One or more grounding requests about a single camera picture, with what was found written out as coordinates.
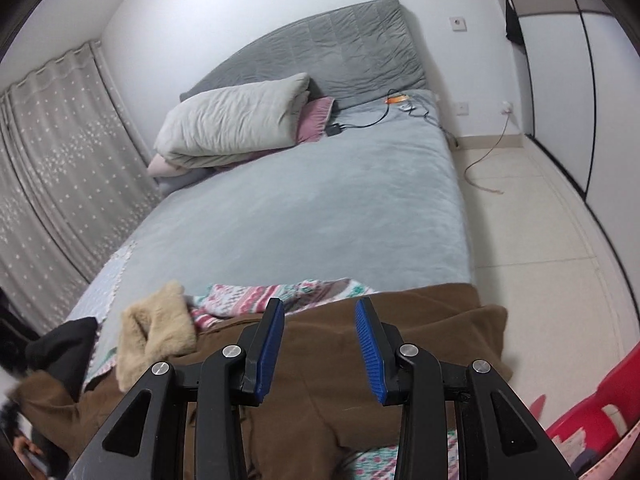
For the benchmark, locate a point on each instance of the white wall plug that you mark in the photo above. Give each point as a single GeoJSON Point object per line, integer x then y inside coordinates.
{"type": "Point", "coordinates": [507, 107]}

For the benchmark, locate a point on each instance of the pink folded garment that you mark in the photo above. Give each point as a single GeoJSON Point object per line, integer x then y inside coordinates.
{"type": "Point", "coordinates": [159, 166]}

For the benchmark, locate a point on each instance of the white controller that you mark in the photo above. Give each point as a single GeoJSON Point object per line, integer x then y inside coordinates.
{"type": "Point", "coordinates": [406, 108]}

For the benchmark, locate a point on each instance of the grey dotted curtain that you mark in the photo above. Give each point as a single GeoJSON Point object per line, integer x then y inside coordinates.
{"type": "Point", "coordinates": [60, 170]}

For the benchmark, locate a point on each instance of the white sliding wardrobe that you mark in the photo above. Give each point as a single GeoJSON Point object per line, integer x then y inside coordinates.
{"type": "Point", "coordinates": [555, 85]}

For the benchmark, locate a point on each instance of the person's left hand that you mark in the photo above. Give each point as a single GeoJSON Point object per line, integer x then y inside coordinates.
{"type": "Point", "coordinates": [25, 452]}

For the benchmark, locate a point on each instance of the beige fur collar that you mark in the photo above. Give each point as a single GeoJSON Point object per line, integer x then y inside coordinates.
{"type": "Point", "coordinates": [160, 330]}

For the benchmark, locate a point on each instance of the black power adapter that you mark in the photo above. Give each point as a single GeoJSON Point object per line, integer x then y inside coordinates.
{"type": "Point", "coordinates": [334, 129]}

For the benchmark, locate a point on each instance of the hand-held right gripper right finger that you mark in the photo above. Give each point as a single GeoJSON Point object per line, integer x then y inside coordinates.
{"type": "Point", "coordinates": [371, 355]}

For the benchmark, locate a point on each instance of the white wall socket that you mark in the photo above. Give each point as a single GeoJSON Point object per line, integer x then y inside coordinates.
{"type": "Point", "coordinates": [457, 23]}
{"type": "Point", "coordinates": [461, 108]}

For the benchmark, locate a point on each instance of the patterned knit sweater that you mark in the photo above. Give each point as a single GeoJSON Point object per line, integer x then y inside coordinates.
{"type": "Point", "coordinates": [235, 297]}

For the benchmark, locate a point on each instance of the black garment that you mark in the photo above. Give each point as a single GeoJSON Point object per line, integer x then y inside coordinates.
{"type": "Point", "coordinates": [65, 345]}

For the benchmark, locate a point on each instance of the grey lilac pillow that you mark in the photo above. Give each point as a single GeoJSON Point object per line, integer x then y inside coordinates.
{"type": "Point", "coordinates": [181, 178]}

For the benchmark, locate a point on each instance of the red plastic stool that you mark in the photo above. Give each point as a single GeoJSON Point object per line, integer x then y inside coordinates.
{"type": "Point", "coordinates": [600, 410]}

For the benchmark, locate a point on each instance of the light grey folded garment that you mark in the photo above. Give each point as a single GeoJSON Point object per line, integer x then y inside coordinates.
{"type": "Point", "coordinates": [230, 120]}

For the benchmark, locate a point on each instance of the orange white device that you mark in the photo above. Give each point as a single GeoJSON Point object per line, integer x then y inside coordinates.
{"type": "Point", "coordinates": [396, 98]}

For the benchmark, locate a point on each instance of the bed with grey sheet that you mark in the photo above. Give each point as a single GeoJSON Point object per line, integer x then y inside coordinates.
{"type": "Point", "coordinates": [310, 210]}

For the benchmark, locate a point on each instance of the dark grey garment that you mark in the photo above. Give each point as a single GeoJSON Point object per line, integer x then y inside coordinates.
{"type": "Point", "coordinates": [350, 50]}

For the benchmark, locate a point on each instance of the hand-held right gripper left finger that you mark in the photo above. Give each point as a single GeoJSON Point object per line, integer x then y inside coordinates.
{"type": "Point", "coordinates": [269, 355]}

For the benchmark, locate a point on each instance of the mauve pillow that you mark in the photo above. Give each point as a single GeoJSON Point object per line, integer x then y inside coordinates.
{"type": "Point", "coordinates": [316, 120]}

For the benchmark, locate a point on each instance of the brown coat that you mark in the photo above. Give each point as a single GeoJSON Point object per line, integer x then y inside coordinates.
{"type": "Point", "coordinates": [320, 360]}

